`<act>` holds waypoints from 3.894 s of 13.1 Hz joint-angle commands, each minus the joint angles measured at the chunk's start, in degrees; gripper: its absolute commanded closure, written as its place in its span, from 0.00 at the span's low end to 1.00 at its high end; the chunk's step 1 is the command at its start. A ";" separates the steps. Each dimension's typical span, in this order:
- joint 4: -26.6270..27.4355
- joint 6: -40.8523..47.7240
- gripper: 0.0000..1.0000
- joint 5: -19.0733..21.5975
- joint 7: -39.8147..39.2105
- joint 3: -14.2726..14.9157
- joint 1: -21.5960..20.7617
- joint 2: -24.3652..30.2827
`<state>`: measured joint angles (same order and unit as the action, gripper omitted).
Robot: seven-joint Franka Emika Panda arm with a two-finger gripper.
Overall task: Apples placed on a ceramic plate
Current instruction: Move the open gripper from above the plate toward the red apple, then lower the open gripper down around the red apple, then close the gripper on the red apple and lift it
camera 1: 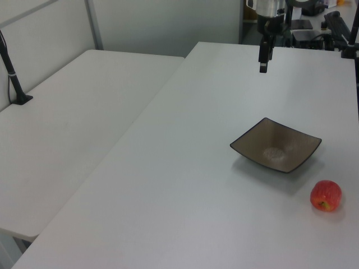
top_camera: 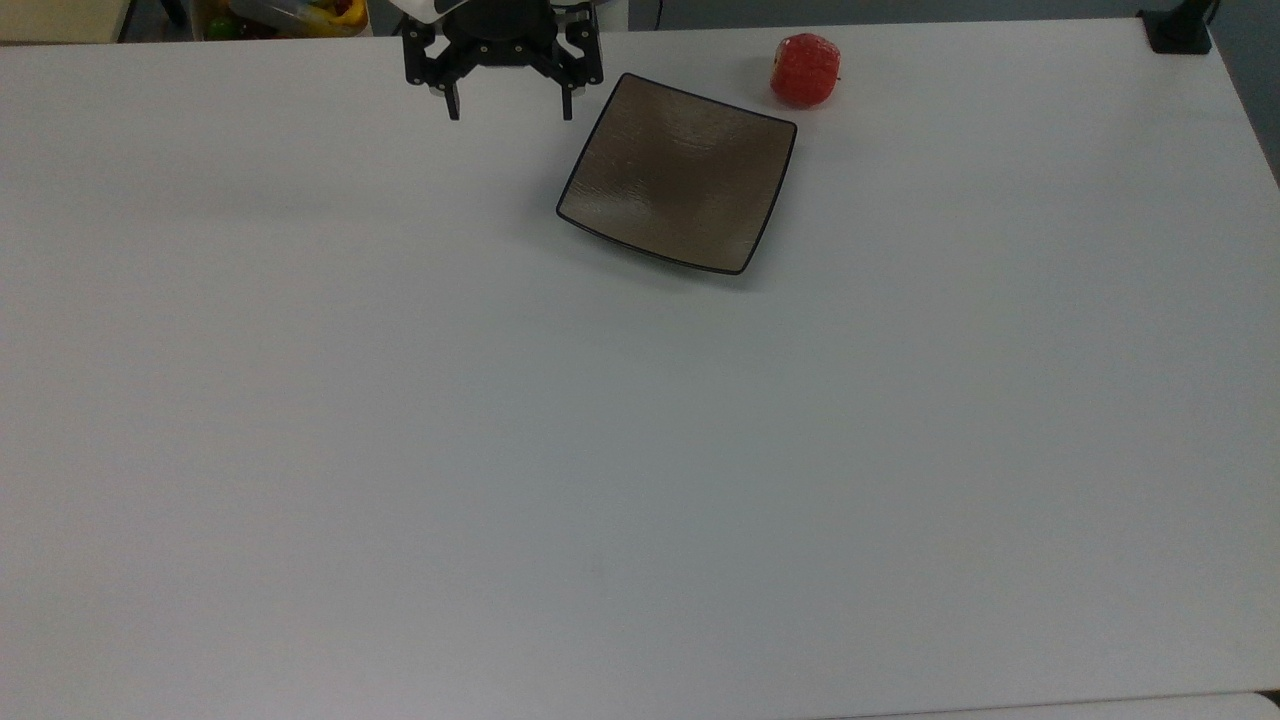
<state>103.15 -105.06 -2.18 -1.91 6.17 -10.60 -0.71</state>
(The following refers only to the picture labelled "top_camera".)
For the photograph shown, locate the red apple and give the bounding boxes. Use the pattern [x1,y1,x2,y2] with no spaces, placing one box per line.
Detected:
[769,33,842,110]

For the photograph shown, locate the yellow toy fruit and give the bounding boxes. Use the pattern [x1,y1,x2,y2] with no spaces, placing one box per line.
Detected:
[296,0,368,37]

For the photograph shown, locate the black table clamp mount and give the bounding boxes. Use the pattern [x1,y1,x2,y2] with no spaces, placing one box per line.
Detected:
[1138,0,1219,55]

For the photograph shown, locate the beige cabinet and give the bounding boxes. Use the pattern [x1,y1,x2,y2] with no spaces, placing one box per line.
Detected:
[0,0,134,44]

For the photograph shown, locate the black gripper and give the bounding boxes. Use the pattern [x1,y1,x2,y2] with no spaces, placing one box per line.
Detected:
[402,0,605,122]

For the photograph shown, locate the clear plastic fruit bin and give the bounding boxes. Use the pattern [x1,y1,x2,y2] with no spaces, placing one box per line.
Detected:
[194,0,372,40]

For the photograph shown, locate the square brown ceramic plate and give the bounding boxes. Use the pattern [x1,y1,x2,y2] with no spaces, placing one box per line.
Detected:
[556,72,799,276]

